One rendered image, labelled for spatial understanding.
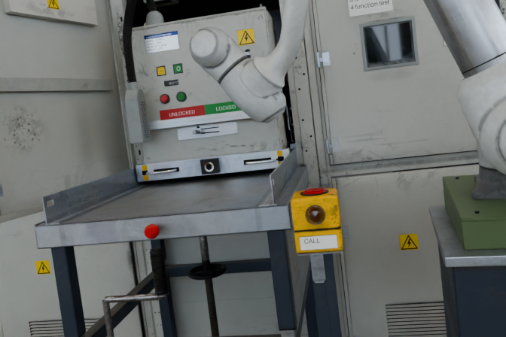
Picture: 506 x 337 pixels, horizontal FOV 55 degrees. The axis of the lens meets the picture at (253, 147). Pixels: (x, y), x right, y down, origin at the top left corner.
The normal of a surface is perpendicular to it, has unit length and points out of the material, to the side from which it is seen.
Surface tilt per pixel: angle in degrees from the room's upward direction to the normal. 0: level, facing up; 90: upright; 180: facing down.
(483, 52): 95
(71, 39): 90
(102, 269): 90
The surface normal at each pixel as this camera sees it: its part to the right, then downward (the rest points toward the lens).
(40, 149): 0.89, -0.07
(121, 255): -0.17, 0.09
